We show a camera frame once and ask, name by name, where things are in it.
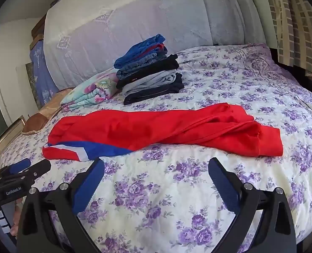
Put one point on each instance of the folded floral blanket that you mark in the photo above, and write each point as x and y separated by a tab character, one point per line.
92	92

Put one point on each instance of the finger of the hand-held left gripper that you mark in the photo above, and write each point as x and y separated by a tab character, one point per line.
19	164
39	168

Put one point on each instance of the stack of folded pants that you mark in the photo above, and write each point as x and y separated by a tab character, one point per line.
148	71

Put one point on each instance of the bed with purple floral sheet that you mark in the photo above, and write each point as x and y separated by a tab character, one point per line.
185	189

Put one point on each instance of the blue wrapped mattress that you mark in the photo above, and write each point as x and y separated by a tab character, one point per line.
40	68

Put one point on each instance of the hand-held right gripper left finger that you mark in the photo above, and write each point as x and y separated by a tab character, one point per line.
89	187

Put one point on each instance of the checkered curtain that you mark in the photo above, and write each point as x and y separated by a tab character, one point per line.
295	23

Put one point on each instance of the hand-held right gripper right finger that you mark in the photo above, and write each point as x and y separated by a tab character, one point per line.
224	187

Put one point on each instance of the grey covered upright mattress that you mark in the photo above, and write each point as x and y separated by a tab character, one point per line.
145	18

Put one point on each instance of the red pants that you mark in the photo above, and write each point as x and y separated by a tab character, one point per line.
145	129

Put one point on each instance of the purple floral pillow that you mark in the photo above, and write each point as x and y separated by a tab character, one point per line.
258	58

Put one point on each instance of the wooden headboard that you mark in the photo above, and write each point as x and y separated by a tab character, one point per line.
37	34

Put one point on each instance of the picture frame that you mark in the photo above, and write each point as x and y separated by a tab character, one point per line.
6	137

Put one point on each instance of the brown pillow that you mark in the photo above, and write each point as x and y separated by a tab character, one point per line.
44	114

